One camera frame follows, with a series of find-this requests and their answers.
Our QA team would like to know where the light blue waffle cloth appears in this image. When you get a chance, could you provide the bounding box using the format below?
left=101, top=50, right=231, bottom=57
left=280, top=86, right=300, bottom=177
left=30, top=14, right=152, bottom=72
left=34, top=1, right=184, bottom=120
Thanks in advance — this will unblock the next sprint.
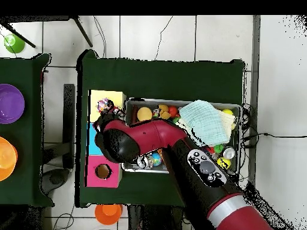
left=178, top=99, right=231, bottom=147

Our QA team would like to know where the silver mesh bin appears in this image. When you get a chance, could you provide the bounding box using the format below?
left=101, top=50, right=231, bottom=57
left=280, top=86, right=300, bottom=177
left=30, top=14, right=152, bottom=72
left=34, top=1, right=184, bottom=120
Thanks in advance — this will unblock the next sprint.
left=121, top=97, right=243, bottom=177

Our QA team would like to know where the wooden box with three holes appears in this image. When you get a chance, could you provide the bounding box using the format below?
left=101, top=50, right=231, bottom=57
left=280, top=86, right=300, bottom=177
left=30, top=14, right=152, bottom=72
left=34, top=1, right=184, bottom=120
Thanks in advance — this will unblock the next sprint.
left=85, top=89, right=127, bottom=189

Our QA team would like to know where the orange sponge disc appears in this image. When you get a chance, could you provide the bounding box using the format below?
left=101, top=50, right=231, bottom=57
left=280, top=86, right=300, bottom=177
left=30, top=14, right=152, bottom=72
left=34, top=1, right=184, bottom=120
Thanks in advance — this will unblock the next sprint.
left=136, top=107, right=154, bottom=122

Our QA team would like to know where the brown plush toy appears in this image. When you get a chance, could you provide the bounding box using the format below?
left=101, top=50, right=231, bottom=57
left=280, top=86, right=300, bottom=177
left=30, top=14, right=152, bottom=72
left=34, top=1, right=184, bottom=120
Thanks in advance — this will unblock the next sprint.
left=158, top=104, right=171, bottom=120

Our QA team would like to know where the black upright panel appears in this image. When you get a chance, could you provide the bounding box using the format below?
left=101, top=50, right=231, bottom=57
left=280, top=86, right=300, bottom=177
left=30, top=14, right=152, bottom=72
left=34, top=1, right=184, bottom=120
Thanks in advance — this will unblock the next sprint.
left=62, top=83, right=76, bottom=170

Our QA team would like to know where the red orange ball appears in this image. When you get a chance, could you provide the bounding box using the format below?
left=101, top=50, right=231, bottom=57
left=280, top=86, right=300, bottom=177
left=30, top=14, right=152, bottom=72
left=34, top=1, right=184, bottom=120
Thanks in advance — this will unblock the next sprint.
left=167, top=105, right=179, bottom=118

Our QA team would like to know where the crushed silver can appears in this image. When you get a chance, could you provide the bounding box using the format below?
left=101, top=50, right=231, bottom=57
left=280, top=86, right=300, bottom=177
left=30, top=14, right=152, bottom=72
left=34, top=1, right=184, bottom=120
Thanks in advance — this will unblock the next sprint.
left=136, top=155, right=154, bottom=170

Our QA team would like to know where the globe print ball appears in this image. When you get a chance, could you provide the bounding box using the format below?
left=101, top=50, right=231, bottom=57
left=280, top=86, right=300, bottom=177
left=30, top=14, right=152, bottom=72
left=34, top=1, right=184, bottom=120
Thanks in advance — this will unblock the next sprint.
left=151, top=152, right=163, bottom=167

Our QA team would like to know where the black tripod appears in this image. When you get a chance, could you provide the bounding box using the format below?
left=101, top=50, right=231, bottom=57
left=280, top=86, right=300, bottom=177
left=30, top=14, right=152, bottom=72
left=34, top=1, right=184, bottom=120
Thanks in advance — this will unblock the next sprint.
left=0, top=15, right=94, bottom=49

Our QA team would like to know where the dark green side tablecloth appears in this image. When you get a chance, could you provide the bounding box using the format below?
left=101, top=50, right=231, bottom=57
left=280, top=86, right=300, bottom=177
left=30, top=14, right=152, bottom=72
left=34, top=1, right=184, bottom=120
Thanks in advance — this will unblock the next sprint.
left=0, top=53, right=55, bottom=207

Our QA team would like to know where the orange cup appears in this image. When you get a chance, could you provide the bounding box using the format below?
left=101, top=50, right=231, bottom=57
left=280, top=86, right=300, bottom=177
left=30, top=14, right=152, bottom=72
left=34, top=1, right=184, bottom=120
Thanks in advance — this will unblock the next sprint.
left=94, top=204, right=124, bottom=226

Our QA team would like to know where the purple bowl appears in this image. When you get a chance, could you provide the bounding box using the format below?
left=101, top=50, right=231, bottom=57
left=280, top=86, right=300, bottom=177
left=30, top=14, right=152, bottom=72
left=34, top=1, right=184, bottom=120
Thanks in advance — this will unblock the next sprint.
left=0, top=83, right=25, bottom=125

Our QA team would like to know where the cream waffle cloth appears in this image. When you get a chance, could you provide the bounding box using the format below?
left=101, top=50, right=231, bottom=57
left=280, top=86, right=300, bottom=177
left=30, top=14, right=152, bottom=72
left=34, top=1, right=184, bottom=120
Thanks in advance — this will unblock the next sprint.
left=177, top=108, right=237, bottom=135

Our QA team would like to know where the round silver can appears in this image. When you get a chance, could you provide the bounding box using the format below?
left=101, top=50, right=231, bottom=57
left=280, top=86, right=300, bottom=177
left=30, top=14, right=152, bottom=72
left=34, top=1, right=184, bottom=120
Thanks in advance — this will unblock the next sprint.
left=222, top=146, right=236, bottom=160

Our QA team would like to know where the orange bowl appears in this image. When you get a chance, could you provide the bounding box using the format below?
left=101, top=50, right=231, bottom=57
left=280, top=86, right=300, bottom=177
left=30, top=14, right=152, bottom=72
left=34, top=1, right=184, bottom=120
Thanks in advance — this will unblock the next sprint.
left=0, top=136, right=19, bottom=182

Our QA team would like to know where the green cup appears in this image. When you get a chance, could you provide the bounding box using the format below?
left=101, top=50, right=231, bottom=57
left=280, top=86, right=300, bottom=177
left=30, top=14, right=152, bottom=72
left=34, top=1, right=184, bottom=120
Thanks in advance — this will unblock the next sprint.
left=3, top=33, right=26, bottom=54

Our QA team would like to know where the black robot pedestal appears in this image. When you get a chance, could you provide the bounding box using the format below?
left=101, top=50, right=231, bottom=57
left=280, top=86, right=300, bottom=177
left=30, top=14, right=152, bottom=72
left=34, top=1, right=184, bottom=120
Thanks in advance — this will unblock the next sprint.
left=127, top=204, right=186, bottom=230

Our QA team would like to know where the black cable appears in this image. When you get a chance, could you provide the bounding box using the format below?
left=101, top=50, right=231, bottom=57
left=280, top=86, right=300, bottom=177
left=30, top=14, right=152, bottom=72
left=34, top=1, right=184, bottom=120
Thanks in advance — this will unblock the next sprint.
left=242, top=132, right=307, bottom=142

